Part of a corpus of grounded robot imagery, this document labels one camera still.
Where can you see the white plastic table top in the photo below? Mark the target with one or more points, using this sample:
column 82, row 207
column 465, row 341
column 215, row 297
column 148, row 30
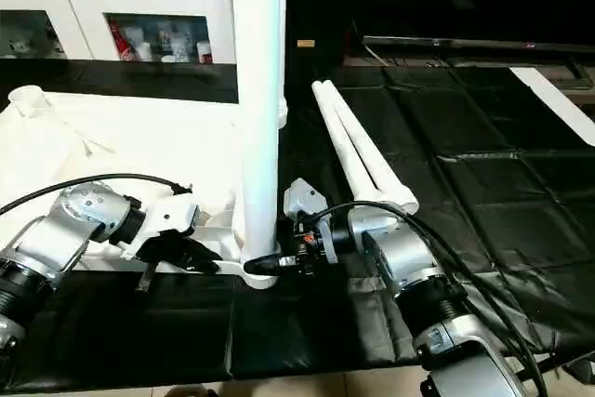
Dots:
column 121, row 137

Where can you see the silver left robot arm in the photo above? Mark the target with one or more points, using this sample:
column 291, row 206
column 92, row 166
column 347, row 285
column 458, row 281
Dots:
column 65, row 230

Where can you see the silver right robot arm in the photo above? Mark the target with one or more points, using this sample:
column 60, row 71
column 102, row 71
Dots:
column 409, row 267

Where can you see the black work mat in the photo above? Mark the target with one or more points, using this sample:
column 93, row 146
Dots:
column 325, row 323

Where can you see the small tan label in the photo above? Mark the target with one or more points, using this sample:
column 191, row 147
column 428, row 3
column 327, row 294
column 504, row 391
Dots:
column 305, row 44

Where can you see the red bottle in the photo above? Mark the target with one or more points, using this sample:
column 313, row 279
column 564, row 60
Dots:
column 119, row 42

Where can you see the white glass-door cabinet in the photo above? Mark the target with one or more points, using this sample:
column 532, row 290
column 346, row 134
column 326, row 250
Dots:
column 112, row 2

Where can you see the white flat board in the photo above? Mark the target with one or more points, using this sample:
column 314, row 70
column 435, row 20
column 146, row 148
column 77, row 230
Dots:
column 558, row 99

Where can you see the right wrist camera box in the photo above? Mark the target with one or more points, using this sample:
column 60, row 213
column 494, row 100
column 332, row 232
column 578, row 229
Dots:
column 305, row 200

